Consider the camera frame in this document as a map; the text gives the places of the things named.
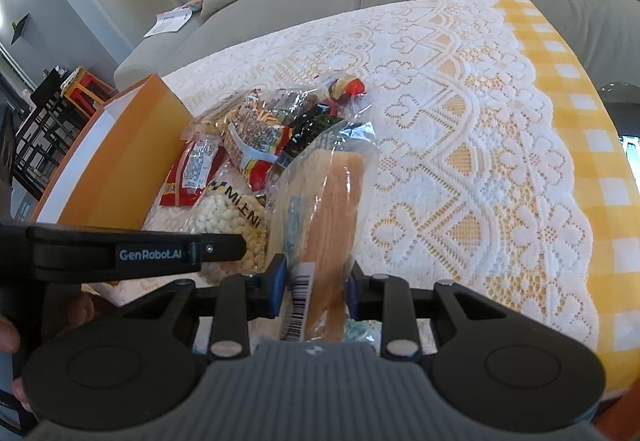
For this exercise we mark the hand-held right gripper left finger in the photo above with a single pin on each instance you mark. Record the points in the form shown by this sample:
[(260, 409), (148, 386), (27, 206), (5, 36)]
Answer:
[(279, 286)]

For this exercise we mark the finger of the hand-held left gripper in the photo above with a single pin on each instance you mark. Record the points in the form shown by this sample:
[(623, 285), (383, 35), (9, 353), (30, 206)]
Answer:
[(222, 248)]

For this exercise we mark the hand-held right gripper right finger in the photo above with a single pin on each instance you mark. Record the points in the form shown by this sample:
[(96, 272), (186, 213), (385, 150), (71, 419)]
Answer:
[(354, 293)]

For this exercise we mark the clear packet of yellow cake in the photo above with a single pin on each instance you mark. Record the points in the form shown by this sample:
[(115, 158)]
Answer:
[(330, 201)]

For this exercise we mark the orange cardboard box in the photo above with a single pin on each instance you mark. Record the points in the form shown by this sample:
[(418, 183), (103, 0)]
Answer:
[(125, 161)]

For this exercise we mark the clear packet of brown snacks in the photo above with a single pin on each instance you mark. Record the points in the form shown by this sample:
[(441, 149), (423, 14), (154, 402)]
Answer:
[(290, 103)]

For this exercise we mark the person's left hand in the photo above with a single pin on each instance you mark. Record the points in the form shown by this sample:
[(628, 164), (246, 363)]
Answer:
[(80, 311)]

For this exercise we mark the clear packet of white puffs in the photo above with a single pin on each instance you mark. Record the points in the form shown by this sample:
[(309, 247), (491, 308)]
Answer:
[(220, 216)]

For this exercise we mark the red snack packet white label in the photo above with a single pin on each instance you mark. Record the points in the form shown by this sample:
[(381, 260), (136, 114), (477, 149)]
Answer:
[(192, 166)]

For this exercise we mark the dark green snack packet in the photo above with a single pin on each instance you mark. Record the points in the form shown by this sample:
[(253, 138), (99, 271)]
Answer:
[(310, 133)]

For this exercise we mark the red and yellow stool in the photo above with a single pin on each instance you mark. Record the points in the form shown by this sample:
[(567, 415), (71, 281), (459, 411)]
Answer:
[(85, 86)]

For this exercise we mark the black chair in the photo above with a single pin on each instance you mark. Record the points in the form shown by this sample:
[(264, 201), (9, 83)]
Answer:
[(45, 86)]

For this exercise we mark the white lace tablecloth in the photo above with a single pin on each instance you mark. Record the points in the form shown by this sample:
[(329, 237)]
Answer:
[(450, 121)]

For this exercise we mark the clear packet with red pastry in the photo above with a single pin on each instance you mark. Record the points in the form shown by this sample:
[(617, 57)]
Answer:
[(345, 86)]

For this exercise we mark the white paper leaflet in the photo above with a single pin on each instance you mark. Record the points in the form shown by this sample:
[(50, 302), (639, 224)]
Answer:
[(167, 21)]

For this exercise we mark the yellow checked tablecloth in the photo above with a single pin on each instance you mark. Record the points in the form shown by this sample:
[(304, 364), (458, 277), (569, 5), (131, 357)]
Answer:
[(575, 96)]

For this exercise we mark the small dark wall fixture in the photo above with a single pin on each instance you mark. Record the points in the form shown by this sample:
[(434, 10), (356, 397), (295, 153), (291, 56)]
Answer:
[(20, 27)]

